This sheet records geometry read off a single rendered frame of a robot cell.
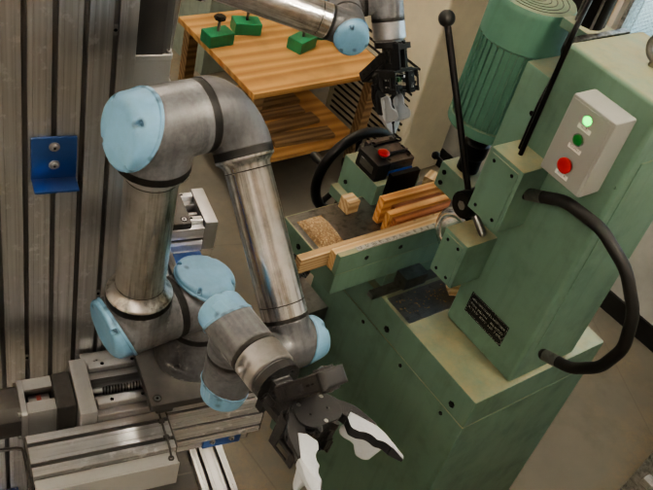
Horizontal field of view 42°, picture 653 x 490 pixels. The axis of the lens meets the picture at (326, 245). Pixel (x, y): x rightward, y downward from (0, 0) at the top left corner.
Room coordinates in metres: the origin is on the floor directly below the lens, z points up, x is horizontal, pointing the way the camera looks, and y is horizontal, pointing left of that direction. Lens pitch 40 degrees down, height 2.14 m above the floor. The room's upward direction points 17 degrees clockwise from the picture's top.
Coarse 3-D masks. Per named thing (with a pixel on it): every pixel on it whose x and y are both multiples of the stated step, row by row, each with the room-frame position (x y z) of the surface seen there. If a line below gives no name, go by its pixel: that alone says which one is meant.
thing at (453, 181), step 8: (448, 160) 1.69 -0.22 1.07; (456, 160) 1.70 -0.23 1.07; (440, 168) 1.68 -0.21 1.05; (448, 168) 1.67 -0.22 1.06; (456, 168) 1.67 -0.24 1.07; (440, 176) 1.68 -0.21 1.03; (448, 176) 1.66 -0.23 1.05; (456, 176) 1.65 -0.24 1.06; (472, 176) 1.66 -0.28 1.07; (440, 184) 1.67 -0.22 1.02; (448, 184) 1.66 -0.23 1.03; (456, 184) 1.64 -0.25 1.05; (472, 184) 1.63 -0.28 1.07; (448, 192) 1.65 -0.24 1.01
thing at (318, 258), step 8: (400, 224) 1.58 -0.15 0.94; (408, 224) 1.59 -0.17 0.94; (376, 232) 1.52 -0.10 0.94; (384, 232) 1.53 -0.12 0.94; (352, 240) 1.47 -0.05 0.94; (320, 248) 1.41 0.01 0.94; (328, 248) 1.42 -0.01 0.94; (296, 256) 1.37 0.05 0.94; (304, 256) 1.37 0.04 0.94; (312, 256) 1.38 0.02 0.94; (320, 256) 1.39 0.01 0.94; (328, 256) 1.41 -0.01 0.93; (296, 264) 1.36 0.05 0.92; (304, 264) 1.36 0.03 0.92; (312, 264) 1.38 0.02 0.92; (320, 264) 1.40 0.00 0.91
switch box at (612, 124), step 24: (576, 96) 1.36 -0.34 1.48; (600, 96) 1.38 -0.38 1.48; (576, 120) 1.35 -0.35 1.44; (600, 120) 1.32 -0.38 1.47; (624, 120) 1.32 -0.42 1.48; (552, 144) 1.36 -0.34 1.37; (600, 144) 1.30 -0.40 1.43; (552, 168) 1.35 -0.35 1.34; (576, 168) 1.32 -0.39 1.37; (600, 168) 1.31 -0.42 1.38; (576, 192) 1.30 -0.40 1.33
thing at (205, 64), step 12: (192, 0) 3.58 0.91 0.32; (180, 12) 3.63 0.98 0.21; (192, 12) 3.57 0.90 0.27; (204, 12) 3.51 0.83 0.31; (216, 12) 3.51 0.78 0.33; (180, 24) 3.62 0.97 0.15; (180, 36) 3.62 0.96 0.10; (180, 48) 3.61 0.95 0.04; (204, 60) 3.49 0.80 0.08; (204, 72) 3.50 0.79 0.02
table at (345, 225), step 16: (336, 192) 1.73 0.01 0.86; (320, 208) 1.60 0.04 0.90; (336, 208) 1.62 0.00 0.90; (368, 208) 1.65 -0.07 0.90; (288, 224) 1.52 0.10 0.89; (336, 224) 1.56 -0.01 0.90; (352, 224) 1.58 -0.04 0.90; (368, 224) 1.60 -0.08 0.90; (304, 240) 1.47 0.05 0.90; (400, 256) 1.52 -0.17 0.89; (416, 256) 1.56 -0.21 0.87; (432, 256) 1.61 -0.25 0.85; (320, 272) 1.42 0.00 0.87; (352, 272) 1.42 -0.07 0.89; (368, 272) 1.46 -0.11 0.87; (384, 272) 1.50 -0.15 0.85; (336, 288) 1.40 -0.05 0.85
